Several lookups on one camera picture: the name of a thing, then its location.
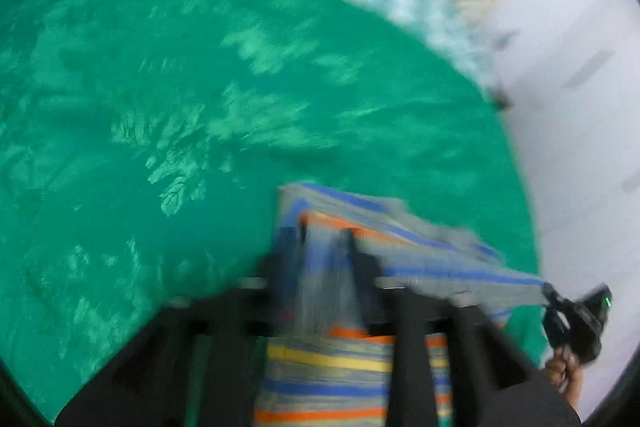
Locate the green floral bedspread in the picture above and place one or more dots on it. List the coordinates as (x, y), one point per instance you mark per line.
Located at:
(144, 142)

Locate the person right hand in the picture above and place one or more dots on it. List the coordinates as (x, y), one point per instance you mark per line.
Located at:
(564, 372)

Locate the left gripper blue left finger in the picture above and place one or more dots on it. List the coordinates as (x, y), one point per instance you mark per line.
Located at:
(260, 308)

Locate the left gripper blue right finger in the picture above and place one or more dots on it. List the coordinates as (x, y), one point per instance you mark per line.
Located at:
(397, 311)

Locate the white wardrobe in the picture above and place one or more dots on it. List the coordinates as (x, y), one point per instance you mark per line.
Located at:
(570, 69)

